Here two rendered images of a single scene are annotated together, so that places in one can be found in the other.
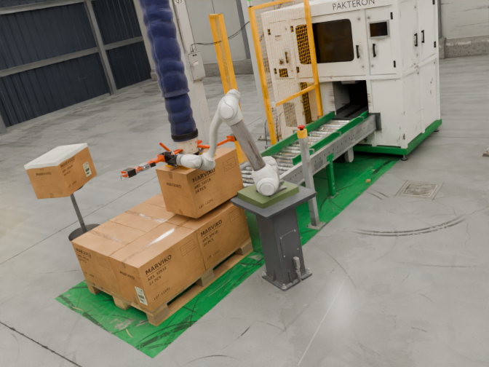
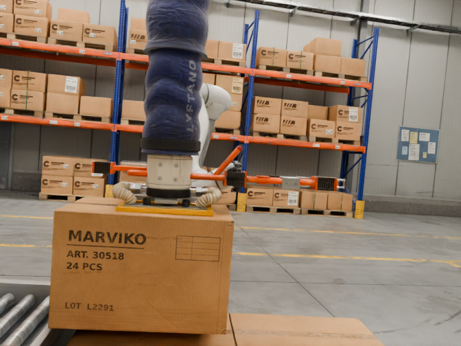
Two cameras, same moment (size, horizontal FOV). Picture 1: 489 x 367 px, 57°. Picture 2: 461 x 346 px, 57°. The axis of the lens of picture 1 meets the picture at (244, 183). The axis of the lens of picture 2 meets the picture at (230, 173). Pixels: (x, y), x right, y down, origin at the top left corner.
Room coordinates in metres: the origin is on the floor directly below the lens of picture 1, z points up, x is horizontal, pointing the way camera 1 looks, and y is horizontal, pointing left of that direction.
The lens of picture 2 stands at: (4.80, 1.61, 1.26)
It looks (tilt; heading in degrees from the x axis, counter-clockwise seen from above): 3 degrees down; 219
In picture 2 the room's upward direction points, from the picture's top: 5 degrees clockwise
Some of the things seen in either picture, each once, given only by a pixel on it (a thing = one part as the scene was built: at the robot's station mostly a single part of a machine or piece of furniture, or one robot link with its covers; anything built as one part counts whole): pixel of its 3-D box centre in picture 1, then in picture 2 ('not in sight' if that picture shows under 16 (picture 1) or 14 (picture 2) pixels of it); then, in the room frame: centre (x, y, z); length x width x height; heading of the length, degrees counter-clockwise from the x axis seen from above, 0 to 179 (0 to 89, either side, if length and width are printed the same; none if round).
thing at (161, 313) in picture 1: (170, 264); not in sight; (3.69, 0.82, 0.07); 1.20 x 1.00 x 0.14; 135
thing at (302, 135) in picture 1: (308, 179); not in sight; (4.00, -0.61, 0.50); 0.07 x 0.07 x 1.00; 45
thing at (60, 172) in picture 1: (62, 170); not in sight; (4.93, 1.97, 0.82); 0.60 x 0.40 x 0.40; 162
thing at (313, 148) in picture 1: (336, 135); not in sight; (4.83, -1.12, 0.60); 1.60 x 0.10 x 0.09; 135
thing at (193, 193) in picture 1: (201, 179); (148, 259); (3.73, 0.36, 0.82); 0.60 x 0.40 x 0.40; 134
